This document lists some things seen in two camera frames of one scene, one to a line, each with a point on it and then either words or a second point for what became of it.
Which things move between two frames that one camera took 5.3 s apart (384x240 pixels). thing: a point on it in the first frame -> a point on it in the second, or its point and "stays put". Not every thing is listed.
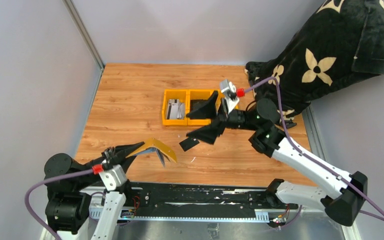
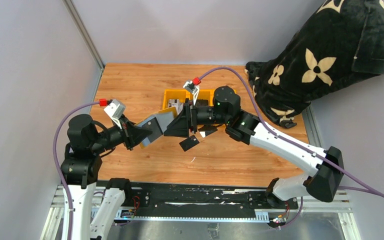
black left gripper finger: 125,163 -> 136,136
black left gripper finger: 122,151 -> 135,133
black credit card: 188,143 stays put
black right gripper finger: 208,110 -> 179,126
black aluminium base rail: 238,199 stays put
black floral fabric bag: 345,40 stays put
